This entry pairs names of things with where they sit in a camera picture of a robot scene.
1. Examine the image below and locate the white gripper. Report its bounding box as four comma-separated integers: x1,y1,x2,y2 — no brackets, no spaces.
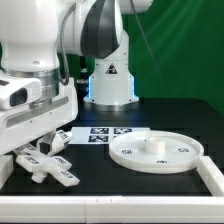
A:
0,78,78,156

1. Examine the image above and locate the white cross-shaped table base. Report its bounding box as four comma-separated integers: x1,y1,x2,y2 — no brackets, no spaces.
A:
14,143,80,187

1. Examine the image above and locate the white round table top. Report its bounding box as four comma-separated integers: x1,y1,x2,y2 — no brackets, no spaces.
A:
109,131,204,174

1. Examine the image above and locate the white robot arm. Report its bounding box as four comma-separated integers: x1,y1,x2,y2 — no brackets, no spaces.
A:
0,0,153,156

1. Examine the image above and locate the white marker sheet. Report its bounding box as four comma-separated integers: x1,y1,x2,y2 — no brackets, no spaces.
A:
70,127,149,144

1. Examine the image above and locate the white left fence block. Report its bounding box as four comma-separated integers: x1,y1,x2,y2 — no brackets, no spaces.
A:
0,155,14,189

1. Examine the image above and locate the black cable on table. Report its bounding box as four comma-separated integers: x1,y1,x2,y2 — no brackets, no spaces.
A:
75,78,91,98

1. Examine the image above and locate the white front fence rail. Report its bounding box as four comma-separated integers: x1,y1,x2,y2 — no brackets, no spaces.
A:
0,196,224,223

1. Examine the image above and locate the white fence rail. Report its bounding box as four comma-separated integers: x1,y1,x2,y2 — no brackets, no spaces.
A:
197,156,224,197
0,196,224,223

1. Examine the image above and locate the white right fence rail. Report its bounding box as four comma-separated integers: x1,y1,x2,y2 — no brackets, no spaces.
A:
197,156,224,197

